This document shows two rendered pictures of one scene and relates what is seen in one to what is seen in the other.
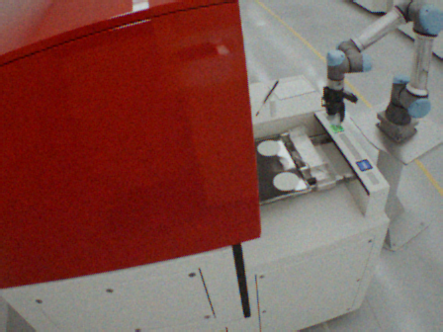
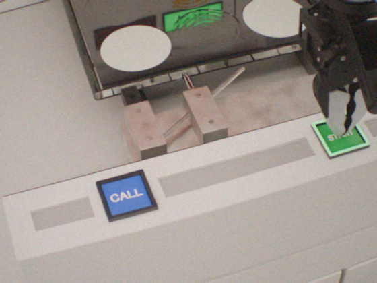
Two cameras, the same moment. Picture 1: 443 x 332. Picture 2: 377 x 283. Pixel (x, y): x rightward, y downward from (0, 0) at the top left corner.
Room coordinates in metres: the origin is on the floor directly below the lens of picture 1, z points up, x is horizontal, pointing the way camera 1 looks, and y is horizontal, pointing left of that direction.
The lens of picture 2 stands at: (1.02, -1.11, 1.66)
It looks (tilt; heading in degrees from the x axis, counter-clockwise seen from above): 47 degrees down; 80
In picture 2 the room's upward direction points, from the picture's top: 3 degrees counter-clockwise
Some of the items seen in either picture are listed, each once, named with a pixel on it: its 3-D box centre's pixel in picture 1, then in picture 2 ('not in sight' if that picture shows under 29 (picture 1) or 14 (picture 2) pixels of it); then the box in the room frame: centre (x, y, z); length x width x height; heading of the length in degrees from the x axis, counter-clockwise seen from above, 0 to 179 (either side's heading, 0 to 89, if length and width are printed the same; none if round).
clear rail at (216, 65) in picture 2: (294, 160); (225, 63); (1.22, -0.30, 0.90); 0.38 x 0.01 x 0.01; 7
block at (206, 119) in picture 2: (317, 164); (204, 116); (1.17, -0.39, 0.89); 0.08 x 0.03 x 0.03; 97
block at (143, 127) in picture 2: (324, 177); (145, 131); (1.10, -0.40, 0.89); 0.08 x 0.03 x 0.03; 97
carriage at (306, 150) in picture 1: (310, 158); (260, 117); (1.25, -0.38, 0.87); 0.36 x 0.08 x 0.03; 7
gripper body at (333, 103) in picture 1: (333, 99); (344, 24); (1.31, -0.50, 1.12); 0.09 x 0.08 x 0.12; 97
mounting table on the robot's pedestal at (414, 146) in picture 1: (397, 137); not in sight; (1.43, -0.93, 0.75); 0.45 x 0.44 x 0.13; 110
